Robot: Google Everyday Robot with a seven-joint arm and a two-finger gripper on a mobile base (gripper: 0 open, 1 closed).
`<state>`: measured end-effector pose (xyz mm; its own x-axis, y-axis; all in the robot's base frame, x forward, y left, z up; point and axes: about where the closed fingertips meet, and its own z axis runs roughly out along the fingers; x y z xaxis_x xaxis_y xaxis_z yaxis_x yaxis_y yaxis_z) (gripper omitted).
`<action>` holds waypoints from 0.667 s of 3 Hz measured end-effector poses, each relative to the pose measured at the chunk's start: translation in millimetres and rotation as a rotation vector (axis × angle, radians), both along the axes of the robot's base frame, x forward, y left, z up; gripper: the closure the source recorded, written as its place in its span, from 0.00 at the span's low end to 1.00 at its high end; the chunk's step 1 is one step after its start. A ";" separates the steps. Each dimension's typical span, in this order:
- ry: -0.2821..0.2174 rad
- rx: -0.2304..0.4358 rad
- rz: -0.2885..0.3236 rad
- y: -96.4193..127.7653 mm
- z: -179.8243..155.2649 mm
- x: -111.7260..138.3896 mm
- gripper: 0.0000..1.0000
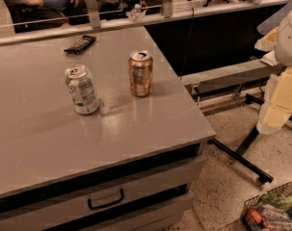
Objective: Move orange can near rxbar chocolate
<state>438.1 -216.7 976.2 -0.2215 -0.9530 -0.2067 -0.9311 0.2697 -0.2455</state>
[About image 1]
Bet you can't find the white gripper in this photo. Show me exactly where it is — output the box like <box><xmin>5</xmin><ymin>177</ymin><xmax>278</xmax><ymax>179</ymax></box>
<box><xmin>254</xmin><ymin>10</ymin><xmax>292</xmax><ymax>135</ymax></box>

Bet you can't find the orange soda can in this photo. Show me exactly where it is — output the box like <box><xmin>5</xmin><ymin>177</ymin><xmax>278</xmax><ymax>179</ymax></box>
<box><xmin>128</xmin><ymin>50</ymin><xmax>153</xmax><ymax>97</ymax></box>

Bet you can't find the black rxbar chocolate bar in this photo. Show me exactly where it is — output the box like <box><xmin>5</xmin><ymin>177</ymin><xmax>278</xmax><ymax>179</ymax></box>
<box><xmin>65</xmin><ymin>36</ymin><xmax>96</xmax><ymax>55</ymax></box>

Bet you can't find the white green soda can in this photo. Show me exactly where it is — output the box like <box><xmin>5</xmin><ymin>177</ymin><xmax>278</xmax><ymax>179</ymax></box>
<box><xmin>66</xmin><ymin>64</ymin><xmax>98</xmax><ymax>115</ymax></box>

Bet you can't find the white packet on shelf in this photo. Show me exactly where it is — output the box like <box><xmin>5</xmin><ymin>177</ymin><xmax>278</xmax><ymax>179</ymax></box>
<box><xmin>261</xmin><ymin>51</ymin><xmax>279</xmax><ymax>66</ymax></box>

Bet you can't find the black metal floor stand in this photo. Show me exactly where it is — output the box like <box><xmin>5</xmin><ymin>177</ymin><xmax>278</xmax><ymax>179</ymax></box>
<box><xmin>207</xmin><ymin>94</ymin><xmax>292</xmax><ymax>184</ymax></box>

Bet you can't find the crumpled plastic water bottle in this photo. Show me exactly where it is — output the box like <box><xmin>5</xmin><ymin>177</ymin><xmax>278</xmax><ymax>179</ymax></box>
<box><xmin>125</xmin><ymin>4</ymin><xmax>146</xmax><ymax>21</ymax></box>

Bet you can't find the person in blue shirt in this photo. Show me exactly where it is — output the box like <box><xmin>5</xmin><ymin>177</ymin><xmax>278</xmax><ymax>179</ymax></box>
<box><xmin>8</xmin><ymin>0</ymin><xmax>89</xmax><ymax>31</ymax></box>

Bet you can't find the black hanging cable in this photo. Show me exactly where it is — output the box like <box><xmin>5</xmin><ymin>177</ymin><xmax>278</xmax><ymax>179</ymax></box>
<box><xmin>178</xmin><ymin>7</ymin><xmax>196</xmax><ymax>80</ymax></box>

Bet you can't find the wire basket with groceries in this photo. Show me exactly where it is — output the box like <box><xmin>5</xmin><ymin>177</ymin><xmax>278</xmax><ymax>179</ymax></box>
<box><xmin>241</xmin><ymin>182</ymin><xmax>292</xmax><ymax>231</ymax></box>

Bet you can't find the grey drawer with black handle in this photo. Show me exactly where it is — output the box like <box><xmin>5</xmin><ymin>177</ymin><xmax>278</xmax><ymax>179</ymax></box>
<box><xmin>0</xmin><ymin>156</ymin><xmax>205</xmax><ymax>231</ymax></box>

